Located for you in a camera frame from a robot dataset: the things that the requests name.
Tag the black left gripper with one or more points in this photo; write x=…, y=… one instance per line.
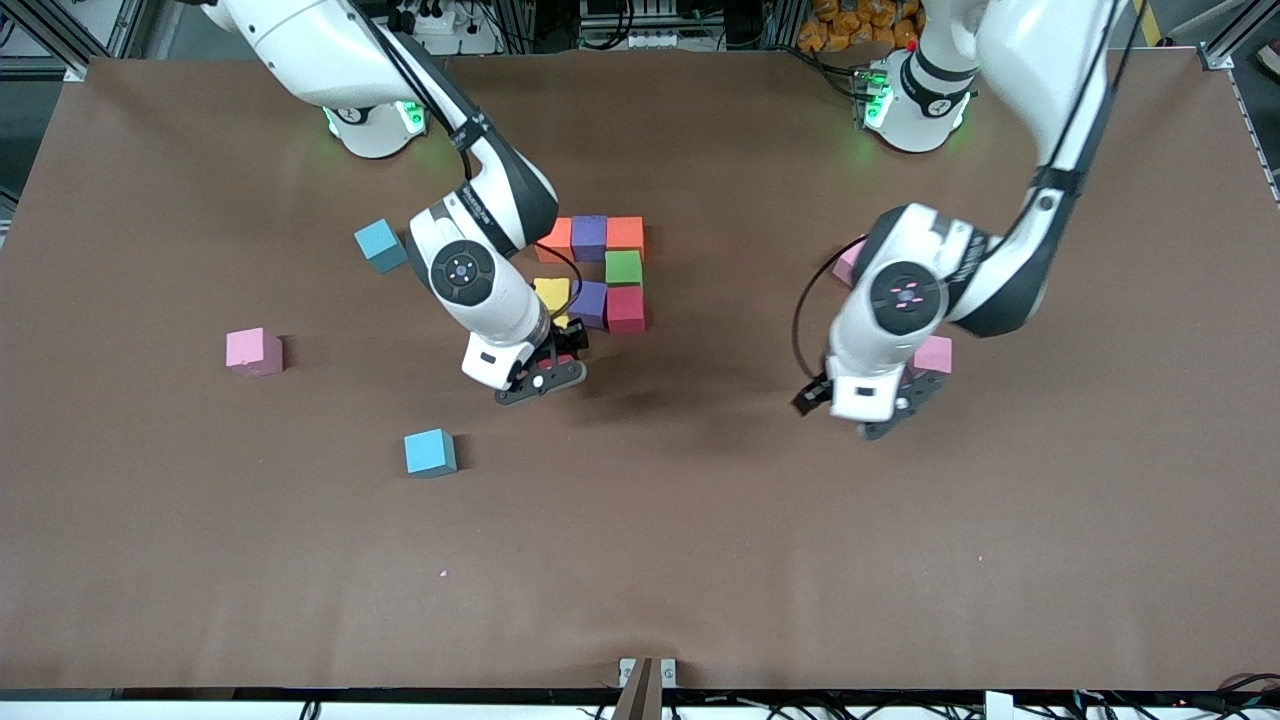
x=812, y=396

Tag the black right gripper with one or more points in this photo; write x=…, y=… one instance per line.
x=566, y=346

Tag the red foam block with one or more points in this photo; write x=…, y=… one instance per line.
x=566, y=361
x=626, y=310

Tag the purple foam block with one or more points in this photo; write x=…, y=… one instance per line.
x=589, y=239
x=592, y=303

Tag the green foam block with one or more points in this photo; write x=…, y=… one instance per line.
x=623, y=268

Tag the orange foam block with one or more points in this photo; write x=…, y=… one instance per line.
x=626, y=235
x=558, y=240

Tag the cyan foam block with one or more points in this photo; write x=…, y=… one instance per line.
x=378, y=245
x=430, y=452

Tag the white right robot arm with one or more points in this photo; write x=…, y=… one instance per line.
x=480, y=290

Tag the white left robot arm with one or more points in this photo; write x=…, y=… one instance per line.
x=900, y=300

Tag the lilac pink foam block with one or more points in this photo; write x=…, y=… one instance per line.
x=848, y=265

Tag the white power strip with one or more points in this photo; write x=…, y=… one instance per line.
x=480, y=42
x=650, y=40

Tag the brown upright pole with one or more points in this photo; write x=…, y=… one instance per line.
x=640, y=695

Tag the pile of orange snacks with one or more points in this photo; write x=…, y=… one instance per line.
x=850, y=25

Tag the small metal bracket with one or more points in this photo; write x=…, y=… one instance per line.
x=626, y=670

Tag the aluminium frame profile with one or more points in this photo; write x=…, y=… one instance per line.
x=75, y=72
x=1215, y=58

